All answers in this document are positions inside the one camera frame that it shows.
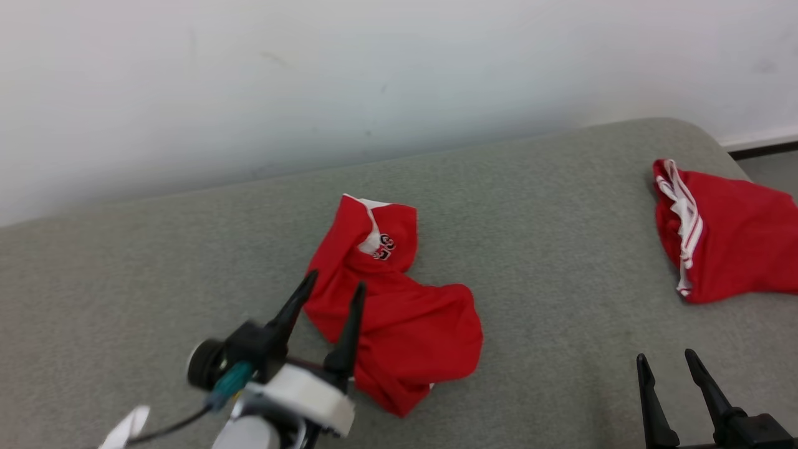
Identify red Bulls basketball jersey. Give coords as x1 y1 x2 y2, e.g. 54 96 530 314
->
652 159 798 305

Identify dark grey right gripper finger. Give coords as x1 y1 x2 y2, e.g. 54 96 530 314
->
684 348 744 445
636 353 681 449

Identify dark baseboard strip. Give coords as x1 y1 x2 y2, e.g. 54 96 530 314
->
726 141 798 160

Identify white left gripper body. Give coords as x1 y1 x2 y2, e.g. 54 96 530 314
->
239 364 357 438

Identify red basketball shorts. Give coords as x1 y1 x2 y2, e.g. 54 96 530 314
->
303 194 484 418

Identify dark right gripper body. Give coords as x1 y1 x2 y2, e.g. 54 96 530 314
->
676 408 798 449

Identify grey fabric sofa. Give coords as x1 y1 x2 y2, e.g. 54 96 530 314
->
0 117 798 449

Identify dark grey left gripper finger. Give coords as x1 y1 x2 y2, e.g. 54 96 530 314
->
264 269 319 353
323 282 367 395

